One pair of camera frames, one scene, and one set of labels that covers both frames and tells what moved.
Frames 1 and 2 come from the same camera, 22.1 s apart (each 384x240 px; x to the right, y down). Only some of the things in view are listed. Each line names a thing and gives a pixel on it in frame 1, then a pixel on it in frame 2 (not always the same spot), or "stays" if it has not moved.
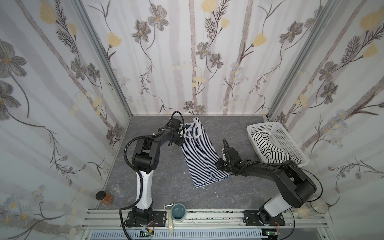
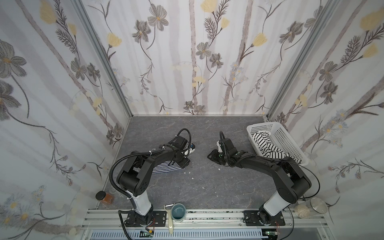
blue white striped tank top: (205, 168) -> (166, 166)
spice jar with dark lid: (105, 198) stays
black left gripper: (180, 135) -> (182, 161)
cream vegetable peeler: (168, 208) stays
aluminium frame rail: (93, 219) stays
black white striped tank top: (270, 153) stays
